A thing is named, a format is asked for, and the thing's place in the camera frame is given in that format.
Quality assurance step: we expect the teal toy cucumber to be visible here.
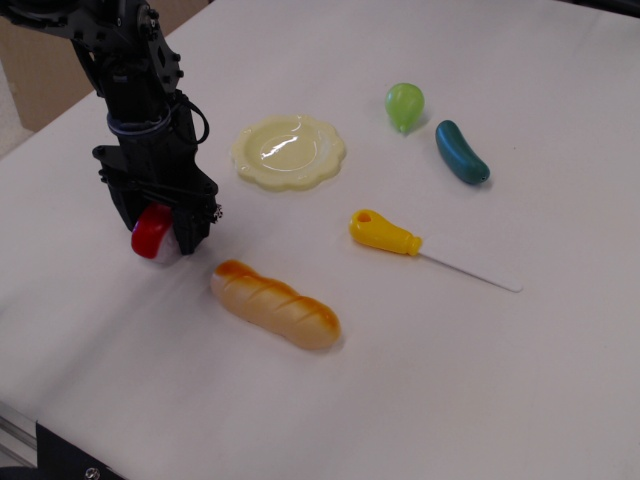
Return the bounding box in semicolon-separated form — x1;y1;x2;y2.
435;120;491;185

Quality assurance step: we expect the light green toy pear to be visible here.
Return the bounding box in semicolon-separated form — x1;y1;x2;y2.
385;83;425;133

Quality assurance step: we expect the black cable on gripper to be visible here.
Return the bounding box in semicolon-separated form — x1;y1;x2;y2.
172;92;210;146

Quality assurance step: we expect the black table corner bracket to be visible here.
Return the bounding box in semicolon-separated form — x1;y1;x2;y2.
36;423;125;480

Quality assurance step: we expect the pale yellow scalloped plate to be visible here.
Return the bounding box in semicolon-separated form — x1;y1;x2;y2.
230;115;346;192

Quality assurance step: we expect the aluminium table frame rail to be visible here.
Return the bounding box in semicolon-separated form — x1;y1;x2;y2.
0;403;37;468

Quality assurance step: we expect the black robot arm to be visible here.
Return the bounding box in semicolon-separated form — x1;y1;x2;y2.
1;1;221;255

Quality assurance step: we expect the yellow handled toy knife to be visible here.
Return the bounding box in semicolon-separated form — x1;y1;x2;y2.
349;209;523;293

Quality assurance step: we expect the toy bread loaf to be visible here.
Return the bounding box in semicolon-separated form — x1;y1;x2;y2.
210;260;342;350

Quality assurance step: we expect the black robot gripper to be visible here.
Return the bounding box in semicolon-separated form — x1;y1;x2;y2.
93;107;222;255

